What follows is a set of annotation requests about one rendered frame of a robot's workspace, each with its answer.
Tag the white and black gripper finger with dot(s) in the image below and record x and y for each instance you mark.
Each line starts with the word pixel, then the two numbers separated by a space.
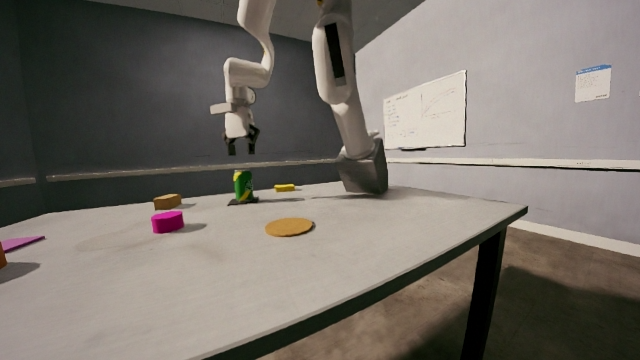
pixel 230 146
pixel 252 139

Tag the green and yellow drink can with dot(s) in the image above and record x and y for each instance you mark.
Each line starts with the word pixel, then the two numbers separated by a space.
pixel 243 185

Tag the dark grey square tile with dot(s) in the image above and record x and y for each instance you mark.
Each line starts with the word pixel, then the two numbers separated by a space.
pixel 235 202

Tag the orange cylinder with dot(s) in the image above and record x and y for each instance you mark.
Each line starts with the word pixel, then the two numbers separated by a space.
pixel 3 261

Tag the magenta short cylinder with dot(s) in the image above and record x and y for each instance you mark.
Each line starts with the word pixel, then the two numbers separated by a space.
pixel 167 222

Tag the round cork coaster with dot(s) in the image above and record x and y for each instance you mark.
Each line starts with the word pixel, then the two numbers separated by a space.
pixel 288 227

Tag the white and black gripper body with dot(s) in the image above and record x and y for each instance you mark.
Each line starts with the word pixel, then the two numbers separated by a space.
pixel 237 123

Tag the pink square block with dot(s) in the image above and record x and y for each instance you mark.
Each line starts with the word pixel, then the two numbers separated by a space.
pixel 15 243

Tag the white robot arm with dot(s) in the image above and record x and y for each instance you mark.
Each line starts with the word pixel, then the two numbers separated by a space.
pixel 333 52

